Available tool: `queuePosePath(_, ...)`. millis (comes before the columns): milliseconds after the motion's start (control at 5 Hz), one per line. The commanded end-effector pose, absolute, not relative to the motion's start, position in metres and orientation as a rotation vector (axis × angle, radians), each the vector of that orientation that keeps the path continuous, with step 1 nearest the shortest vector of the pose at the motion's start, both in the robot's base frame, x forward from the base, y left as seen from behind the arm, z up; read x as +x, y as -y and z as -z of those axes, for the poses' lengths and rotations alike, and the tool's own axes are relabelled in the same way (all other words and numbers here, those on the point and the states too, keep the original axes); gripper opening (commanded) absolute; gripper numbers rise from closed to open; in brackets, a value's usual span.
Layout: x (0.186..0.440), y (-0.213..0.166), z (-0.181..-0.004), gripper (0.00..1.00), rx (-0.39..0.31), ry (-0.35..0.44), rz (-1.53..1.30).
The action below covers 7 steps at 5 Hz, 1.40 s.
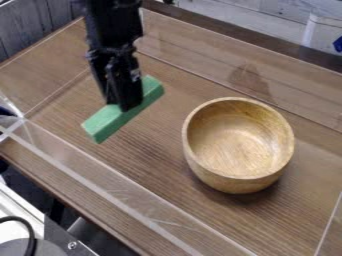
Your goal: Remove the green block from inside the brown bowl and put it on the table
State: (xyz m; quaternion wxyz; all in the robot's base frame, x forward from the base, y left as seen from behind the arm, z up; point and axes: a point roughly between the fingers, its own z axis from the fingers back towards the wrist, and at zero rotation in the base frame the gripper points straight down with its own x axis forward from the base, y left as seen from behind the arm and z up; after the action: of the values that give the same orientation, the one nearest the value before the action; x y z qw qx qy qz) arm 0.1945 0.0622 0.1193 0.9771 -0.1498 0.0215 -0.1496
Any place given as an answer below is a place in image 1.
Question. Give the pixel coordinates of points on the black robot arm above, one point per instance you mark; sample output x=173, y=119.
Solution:
x=111, y=9

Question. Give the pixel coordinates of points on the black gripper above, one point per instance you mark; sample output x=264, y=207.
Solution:
x=117, y=73

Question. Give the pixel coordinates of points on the grey metal bracket with screw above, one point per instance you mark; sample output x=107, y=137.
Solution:
x=62, y=243

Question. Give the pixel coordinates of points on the white container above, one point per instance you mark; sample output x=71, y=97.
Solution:
x=322, y=34

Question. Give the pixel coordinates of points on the brown wooden bowl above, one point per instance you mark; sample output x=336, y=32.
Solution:
x=238, y=144

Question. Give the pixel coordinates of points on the clear acrylic front wall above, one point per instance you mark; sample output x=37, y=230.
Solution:
x=146, y=221

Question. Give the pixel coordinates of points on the green rectangular block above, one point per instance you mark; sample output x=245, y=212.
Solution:
x=106, y=122

